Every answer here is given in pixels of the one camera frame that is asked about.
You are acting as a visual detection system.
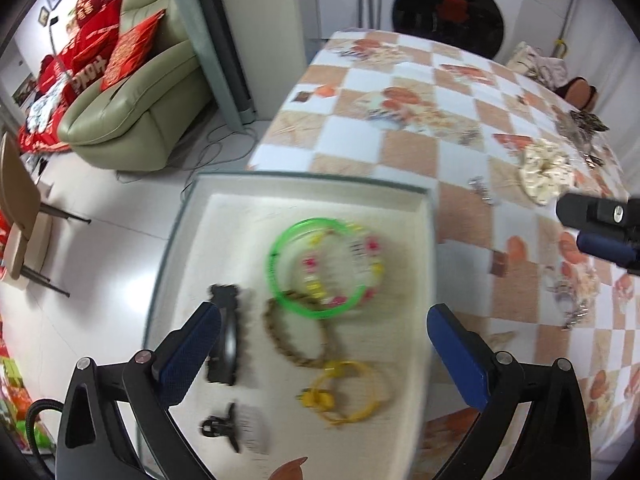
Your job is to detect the cream polka dot scrunchie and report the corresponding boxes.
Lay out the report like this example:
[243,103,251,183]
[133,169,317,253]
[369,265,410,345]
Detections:
[518,139,575,206]

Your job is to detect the leopard print bow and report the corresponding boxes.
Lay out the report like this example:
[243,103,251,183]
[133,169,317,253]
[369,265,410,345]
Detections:
[570,110,608,132]

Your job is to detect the checkered printed tablecloth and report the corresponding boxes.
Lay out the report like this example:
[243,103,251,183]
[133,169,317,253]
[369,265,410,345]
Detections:
[250,30,639,479]

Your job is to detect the white washing machine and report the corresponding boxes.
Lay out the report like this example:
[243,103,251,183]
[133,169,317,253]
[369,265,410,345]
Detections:
[380,0,524,62]

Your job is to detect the green leather sofa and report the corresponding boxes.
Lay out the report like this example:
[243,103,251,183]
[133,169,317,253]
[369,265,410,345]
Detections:
[58,0,213,172]

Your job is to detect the red cushion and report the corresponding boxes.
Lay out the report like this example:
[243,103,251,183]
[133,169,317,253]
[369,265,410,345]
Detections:
[101,9,166,91]

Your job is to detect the small silver clip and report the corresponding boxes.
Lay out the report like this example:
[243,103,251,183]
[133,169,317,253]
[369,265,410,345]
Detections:
[469,176,499,206]

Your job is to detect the brown braided hair tie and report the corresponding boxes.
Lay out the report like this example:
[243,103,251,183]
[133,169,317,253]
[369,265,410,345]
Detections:
[261,288,334,370]

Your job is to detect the yellow smiley hair tie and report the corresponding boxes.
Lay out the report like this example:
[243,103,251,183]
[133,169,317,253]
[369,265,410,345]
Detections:
[297,358,392,427]

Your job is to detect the silver star hair clip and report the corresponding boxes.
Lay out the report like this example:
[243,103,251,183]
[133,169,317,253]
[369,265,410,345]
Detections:
[551,278,591,330]

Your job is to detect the beige bag with hanger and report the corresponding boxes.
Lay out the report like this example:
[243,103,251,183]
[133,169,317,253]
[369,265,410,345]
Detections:
[506,41,568,91]

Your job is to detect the green plastic bangle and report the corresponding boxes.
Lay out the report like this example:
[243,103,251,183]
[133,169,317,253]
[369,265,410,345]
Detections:
[266,217,385,320]

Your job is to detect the pink yellow beaded bracelet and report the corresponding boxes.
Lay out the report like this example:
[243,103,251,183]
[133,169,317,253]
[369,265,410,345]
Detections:
[299,221,385,311]

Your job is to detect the small black claw clip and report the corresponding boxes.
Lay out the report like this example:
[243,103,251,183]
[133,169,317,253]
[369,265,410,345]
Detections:
[200,403,241,454]

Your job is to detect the long black hair clip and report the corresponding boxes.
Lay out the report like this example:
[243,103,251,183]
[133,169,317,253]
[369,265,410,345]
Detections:
[206,284,240,386]

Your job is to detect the white jewelry tray box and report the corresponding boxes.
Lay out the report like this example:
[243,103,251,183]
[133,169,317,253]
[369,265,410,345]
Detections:
[136,170,437,480]

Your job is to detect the wooden chair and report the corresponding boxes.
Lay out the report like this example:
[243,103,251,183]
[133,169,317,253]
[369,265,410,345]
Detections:
[1,133,91,298]

